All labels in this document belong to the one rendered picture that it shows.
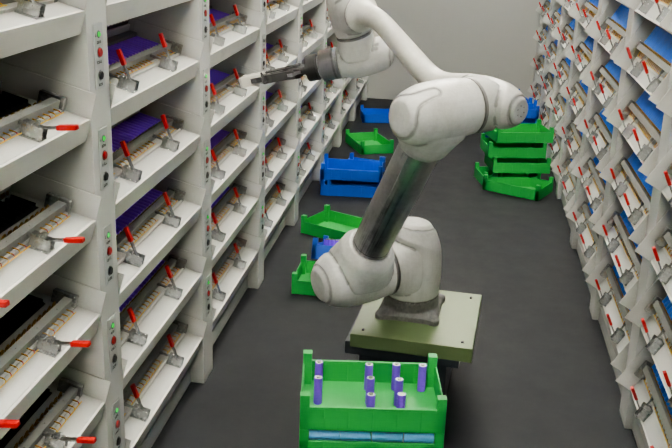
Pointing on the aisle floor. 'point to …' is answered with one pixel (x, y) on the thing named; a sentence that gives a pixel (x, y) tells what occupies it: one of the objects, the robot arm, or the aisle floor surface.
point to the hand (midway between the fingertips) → (252, 79)
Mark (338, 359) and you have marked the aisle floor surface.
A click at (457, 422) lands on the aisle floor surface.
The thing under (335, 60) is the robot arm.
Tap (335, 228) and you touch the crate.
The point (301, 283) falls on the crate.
